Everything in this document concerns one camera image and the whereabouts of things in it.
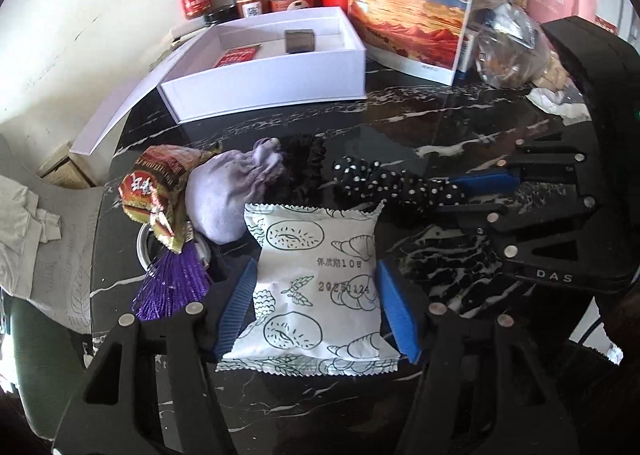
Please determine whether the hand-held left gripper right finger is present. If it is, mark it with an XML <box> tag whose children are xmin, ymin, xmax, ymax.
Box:
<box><xmin>376</xmin><ymin>260</ymin><xmax>583</xmax><ymax>455</ymax></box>

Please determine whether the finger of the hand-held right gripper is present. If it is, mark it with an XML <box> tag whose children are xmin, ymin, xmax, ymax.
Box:
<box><xmin>434</xmin><ymin>195</ymin><xmax>599</xmax><ymax>265</ymax></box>
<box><xmin>447</xmin><ymin>135</ymin><xmax>590</xmax><ymax>196</ymax></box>

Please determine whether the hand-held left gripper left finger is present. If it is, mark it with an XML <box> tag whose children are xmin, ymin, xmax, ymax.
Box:
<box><xmin>52</xmin><ymin>259</ymin><xmax>258</xmax><ymax>455</ymax></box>

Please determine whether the white printed snack packet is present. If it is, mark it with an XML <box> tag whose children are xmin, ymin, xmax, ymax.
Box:
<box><xmin>216</xmin><ymin>201</ymin><xmax>399</xmax><ymax>377</ymax></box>

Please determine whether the black polka dot hair tie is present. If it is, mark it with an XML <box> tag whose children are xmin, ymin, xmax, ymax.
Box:
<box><xmin>332</xmin><ymin>154</ymin><xmax>467</xmax><ymax>214</ymax></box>

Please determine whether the lavender drawstring pouch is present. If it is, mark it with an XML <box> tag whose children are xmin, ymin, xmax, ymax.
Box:
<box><xmin>185</xmin><ymin>137</ymin><xmax>287</xmax><ymax>243</ymax></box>

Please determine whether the black scrunchie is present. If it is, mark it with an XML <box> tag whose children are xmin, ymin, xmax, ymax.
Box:
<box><xmin>262</xmin><ymin>134</ymin><xmax>329</xmax><ymax>208</ymax></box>

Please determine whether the white hinged gift box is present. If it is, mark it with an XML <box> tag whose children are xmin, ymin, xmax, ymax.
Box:
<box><xmin>70</xmin><ymin>6</ymin><xmax>369</xmax><ymax>156</ymax></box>

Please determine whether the crumpled white tissue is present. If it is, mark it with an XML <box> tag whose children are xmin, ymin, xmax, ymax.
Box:
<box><xmin>525</xmin><ymin>86</ymin><xmax>592</xmax><ymax>124</ymax></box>

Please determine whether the clear plastic bag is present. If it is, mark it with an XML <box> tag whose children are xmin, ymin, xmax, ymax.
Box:
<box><xmin>470</xmin><ymin>1</ymin><xmax>552</xmax><ymax>89</ymax></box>

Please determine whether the embroidered red gold sachet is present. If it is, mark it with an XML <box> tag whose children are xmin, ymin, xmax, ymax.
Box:
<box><xmin>119</xmin><ymin>145</ymin><xmax>222</xmax><ymax>254</ymax></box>

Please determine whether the white paper bag painted print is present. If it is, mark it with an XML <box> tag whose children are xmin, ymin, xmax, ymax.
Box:
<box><xmin>346</xmin><ymin>0</ymin><xmax>482</xmax><ymax>86</ymax></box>

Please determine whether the green chair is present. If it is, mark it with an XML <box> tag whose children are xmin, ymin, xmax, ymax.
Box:
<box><xmin>0</xmin><ymin>280</ymin><xmax>103</xmax><ymax>436</ymax></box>

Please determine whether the wooden picture frames stack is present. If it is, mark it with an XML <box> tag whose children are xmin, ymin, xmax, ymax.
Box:
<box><xmin>39</xmin><ymin>141</ymin><xmax>103</xmax><ymax>192</ymax></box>

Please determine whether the white cloth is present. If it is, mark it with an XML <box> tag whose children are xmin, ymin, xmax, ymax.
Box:
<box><xmin>0</xmin><ymin>174</ymin><xmax>64</xmax><ymax>297</ymax></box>

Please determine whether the small grey cube case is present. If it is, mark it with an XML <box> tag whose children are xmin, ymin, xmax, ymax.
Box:
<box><xmin>284</xmin><ymin>28</ymin><xmax>316</xmax><ymax>56</ymax></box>

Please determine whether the small red sachet packet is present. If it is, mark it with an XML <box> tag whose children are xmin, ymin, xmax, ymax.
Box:
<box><xmin>214</xmin><ymin>47</ymin><xmax>262</xmax><ymax>68</ymax></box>

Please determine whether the green jar black lid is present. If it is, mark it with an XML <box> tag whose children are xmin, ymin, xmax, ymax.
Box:
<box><xmin>205</xmin><ymin>4</ymin><xmax>241</xmax><ymax>26</ymax></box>

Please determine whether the clear jar orange label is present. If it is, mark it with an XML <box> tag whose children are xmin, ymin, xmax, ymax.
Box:
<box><xmin>235</xmin><ymin>0</ymin><xmax>271</xmax><ymax>18</ymax></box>

